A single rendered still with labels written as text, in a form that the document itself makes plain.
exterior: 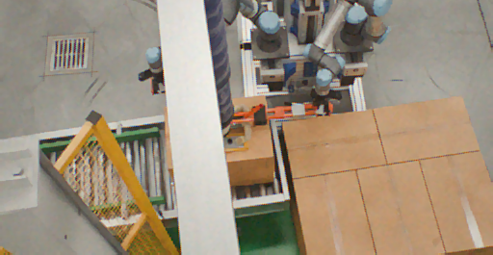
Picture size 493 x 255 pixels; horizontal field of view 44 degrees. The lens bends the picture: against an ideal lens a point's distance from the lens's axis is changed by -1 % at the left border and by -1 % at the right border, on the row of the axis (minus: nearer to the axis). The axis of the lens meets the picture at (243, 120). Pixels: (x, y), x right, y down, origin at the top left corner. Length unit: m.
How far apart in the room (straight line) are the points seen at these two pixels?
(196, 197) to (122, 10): 4.23
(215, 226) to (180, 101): 0.26
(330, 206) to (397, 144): 0.60
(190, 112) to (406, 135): 2.93
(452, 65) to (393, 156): 1.30
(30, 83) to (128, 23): 0.92
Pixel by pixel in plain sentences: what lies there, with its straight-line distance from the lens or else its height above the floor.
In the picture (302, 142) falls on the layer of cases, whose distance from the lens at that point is 3.91.
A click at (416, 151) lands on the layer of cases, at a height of 0.54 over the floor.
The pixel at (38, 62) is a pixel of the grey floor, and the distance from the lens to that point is 5.19.
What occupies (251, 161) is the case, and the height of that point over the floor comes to 0.92.
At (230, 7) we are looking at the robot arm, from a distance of 3.15.
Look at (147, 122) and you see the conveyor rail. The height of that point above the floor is 0.60.
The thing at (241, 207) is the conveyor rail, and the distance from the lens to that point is 3.70.
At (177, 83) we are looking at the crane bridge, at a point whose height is 3.05.
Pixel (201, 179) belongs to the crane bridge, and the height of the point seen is 3.05.
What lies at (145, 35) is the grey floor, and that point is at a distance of 5.08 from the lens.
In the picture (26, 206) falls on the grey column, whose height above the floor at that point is 3.00.
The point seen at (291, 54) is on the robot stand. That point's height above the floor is 0.95.
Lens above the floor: 4.10
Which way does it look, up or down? 63 degrees down
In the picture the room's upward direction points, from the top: 6 degrees counter-clockwise
